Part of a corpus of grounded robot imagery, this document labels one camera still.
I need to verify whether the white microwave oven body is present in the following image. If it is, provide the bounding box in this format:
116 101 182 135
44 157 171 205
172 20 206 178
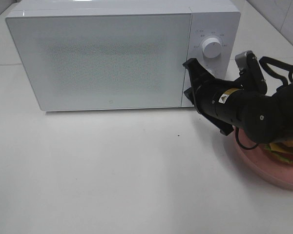
5 0 241 107

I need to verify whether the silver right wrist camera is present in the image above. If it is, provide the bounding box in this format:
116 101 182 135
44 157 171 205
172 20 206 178
234 50 267 95

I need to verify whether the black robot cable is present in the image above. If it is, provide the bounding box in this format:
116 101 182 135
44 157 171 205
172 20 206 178
235 56 293 150

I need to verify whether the toy burger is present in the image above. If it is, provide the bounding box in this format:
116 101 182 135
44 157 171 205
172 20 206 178
262 140 293 166

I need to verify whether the upper white power knob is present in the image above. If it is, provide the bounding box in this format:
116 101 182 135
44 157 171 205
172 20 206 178
201 37 222 59

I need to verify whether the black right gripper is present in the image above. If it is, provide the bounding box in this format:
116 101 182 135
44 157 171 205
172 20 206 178
183 58 244 136

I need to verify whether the pink plate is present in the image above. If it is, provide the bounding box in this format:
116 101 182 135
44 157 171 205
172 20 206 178
234 131 293 190

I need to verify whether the white timer knob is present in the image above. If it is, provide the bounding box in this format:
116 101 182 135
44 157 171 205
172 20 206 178
207 69 214 76

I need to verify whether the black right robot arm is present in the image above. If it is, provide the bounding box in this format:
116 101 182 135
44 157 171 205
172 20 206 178
183 54 293 144

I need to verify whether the white microwave door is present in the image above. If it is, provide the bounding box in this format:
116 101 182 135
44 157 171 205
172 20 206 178
6 14 191 111

